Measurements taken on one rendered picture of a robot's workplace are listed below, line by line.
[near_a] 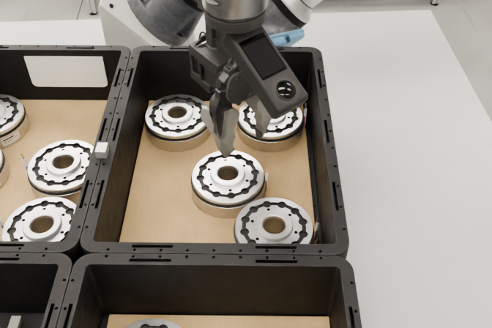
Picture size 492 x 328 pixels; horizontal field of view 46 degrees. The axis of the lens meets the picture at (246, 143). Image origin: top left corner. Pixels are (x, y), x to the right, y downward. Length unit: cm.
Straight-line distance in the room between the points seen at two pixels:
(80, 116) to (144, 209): 24
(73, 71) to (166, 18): 21
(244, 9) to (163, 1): 46
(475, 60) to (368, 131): 160
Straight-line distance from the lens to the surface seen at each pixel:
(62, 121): 98
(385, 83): 126
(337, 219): 67
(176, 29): 110
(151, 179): 85
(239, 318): 71
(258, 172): 81
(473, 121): 122
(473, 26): 292
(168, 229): 79
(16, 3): 312
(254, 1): 64
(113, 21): 105
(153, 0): 109
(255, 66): 65
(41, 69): 99
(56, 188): 83
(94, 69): 97
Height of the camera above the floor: 145
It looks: 44 degrees down
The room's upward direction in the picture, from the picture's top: straight up
